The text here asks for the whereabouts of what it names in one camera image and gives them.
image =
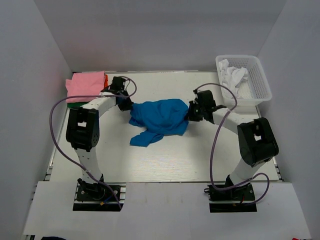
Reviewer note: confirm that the blue t-shirt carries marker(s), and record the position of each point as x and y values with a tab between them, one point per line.
160	118

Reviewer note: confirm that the white t-shirt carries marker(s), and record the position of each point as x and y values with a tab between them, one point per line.
232	77

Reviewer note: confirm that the pink folded t-shirt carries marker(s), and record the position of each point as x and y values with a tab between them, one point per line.
84	84

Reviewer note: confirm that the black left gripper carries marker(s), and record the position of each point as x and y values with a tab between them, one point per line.
126	105

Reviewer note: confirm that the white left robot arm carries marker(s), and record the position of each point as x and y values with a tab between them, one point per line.
83	126

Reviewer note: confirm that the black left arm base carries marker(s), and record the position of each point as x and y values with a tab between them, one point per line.
94	197

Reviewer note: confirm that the green folded t-shirt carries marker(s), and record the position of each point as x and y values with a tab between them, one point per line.
75	104

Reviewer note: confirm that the white plastic laundry basket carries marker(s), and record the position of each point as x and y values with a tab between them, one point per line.
253	91

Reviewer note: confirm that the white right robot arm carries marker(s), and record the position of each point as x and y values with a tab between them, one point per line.
256	140

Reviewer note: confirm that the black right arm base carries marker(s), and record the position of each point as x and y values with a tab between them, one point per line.
236	200

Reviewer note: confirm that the orange folded t-shirt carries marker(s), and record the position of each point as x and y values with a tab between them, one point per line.
106	83

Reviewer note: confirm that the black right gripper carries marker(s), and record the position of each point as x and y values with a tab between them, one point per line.
193	113

